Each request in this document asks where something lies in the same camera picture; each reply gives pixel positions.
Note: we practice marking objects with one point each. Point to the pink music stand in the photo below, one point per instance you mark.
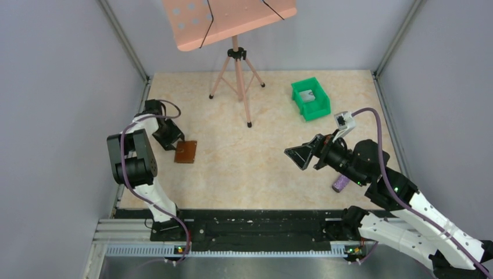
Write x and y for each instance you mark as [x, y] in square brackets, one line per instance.
[196, 24]

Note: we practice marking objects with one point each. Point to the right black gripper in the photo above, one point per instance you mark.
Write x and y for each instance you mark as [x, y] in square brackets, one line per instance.
[319, 152]

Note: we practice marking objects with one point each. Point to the silver card in bin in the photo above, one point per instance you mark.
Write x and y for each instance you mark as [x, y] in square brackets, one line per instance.
[307, 96]

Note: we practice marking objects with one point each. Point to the green plastic bin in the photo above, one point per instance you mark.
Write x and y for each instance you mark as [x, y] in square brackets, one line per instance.
[316, 109]

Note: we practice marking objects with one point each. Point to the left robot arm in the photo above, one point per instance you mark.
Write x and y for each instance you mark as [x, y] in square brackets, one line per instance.
[134, 164]

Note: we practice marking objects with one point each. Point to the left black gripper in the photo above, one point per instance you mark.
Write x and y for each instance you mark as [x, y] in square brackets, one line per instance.
[172, 136]

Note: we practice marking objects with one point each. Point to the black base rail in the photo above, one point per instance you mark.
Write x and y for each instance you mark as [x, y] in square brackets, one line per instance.
[252, 230]

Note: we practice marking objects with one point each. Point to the purple glitter microphone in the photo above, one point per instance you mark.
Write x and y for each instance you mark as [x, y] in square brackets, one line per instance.
[341, 182]

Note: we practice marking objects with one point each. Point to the brown leather card holder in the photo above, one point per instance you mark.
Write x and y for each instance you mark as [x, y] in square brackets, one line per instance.
[185, 152]

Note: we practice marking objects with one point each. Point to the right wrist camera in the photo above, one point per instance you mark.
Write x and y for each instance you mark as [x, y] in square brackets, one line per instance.
[345, 124]

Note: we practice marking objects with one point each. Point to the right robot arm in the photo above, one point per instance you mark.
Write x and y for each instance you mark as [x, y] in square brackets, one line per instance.
[432, 239]

